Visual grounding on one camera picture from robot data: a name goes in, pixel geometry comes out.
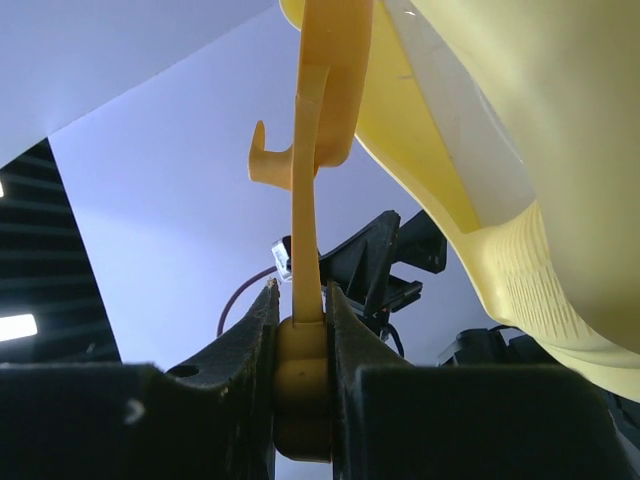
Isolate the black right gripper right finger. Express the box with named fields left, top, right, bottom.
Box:
left=326, top=284, right=633, bottom=479

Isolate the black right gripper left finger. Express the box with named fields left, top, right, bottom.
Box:
left=1, top=281, right=279, bottom=479

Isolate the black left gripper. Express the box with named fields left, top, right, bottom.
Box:
left=319, top=210, right=447, bottom=340

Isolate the yellow and grey litter box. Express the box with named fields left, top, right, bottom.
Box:
left=277, top=0, right=640, bottom=404

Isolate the orange litter scoop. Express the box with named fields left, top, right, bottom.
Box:
left=248, top=1, right=374, bottom=463

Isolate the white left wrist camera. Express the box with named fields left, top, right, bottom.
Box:
left=271, top=235, right=292, bottom=282

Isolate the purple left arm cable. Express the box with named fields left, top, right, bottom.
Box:
left=217, top=267, right=281, bottom=341

